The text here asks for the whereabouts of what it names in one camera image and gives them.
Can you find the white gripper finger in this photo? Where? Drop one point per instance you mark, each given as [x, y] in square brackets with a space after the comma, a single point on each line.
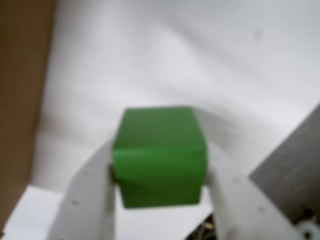
[240, 210]
[85, 205]

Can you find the green cube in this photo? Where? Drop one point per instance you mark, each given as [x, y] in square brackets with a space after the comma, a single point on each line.
[160, 160]

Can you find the brown cardboard box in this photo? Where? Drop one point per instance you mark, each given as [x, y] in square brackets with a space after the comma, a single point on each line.
[20, 87]

